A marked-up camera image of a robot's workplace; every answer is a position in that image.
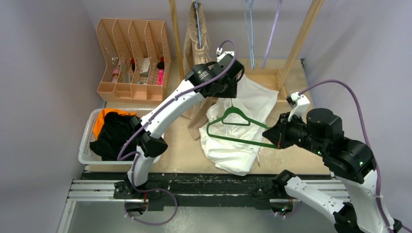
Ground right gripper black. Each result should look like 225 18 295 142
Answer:
263 111 326 155

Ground green hanger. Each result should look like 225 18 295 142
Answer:
206 101 276 149

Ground white shorts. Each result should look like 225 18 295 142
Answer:
199 75 278 176

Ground light blue hanger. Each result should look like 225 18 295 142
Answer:
243 0 255 70

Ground lilac plastic hanger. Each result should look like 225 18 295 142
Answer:
261 0 283 69

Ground black shorts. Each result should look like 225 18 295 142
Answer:
89 112 135 161

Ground orange shorts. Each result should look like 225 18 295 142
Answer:
93 108 137 140

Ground white plastic perforated basket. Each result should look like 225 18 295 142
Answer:
78 107 154 166

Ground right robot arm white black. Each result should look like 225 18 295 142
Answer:
262 108 402 233

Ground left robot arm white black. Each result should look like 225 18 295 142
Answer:
118 51 244 199

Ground beige shorts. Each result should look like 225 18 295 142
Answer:
182 0 213 140

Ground wooden clothes rack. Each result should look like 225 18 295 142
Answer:
169 0 326 107

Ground pink marker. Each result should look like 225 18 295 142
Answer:
157 69 164 85

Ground white small box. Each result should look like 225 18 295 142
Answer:
140 57 150 77

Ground peach plastic file organizer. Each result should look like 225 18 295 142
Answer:
96 18 172 104

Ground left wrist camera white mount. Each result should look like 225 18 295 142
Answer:
216 47 235 62

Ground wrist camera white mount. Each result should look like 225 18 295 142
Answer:
216 47 235 62
286 92 310 122

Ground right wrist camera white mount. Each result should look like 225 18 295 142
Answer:
286 92 310 122

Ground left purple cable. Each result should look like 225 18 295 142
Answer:
116 39 238 194

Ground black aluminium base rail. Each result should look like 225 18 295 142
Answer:
68 172 299 211

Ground purple cable loop under rail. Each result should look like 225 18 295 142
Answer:
124 188 178 227

